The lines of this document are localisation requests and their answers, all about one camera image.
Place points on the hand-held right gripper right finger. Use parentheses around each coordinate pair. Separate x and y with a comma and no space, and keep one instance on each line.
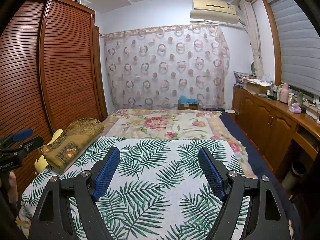
(212,175)

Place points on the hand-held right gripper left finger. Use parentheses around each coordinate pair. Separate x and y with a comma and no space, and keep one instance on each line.
(106,177)

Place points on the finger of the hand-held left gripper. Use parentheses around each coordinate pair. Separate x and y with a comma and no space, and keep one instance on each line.
(23,134)
(35,142)

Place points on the brown patterned shirt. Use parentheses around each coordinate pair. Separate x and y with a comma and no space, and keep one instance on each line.
(72,140)

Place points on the person's left hand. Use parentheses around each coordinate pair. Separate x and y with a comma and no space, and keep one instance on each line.
(12,183)

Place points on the navy bed sheet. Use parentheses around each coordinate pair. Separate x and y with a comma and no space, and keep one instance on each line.
(250,142)

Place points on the palm leaf printed cloth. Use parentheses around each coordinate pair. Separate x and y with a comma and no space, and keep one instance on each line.
(155,160)

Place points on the white power strip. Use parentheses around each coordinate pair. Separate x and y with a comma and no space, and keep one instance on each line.
(230,110)

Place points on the floral rose blanket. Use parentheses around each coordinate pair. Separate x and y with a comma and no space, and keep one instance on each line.
(162,122)

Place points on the wooden sideboard cabinet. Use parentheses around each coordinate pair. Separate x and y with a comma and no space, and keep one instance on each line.
(262,117)

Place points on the brown slatted wooden wardrobe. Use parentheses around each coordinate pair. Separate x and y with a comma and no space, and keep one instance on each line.
(62,67)

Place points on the grey trash bin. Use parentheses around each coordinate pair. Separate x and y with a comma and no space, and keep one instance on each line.
(292,177)

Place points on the open cardboard box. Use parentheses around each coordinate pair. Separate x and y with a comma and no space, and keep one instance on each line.
(257,88)

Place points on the floral fabric bag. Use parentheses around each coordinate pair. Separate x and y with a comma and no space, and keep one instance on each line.
(242,77)

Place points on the purple tissue box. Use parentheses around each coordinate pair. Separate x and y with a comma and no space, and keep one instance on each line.
(294,108)

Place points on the pink thermos flask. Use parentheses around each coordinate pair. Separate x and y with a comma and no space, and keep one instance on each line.
(284,93)

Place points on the green bottle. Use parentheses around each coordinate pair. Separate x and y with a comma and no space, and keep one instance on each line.
(300,97)

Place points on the beige tied window curtain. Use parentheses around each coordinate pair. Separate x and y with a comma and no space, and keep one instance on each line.
(255,42)

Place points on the clear plastic container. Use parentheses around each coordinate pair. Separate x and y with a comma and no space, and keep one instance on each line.
(85,1)

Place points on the grey window blind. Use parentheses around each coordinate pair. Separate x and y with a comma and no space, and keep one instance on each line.
(297,42)

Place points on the wooden window frame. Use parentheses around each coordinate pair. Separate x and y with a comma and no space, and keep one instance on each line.
(272,42)

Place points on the beige wall air conditioner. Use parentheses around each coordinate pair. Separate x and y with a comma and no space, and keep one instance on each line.
(215,8)

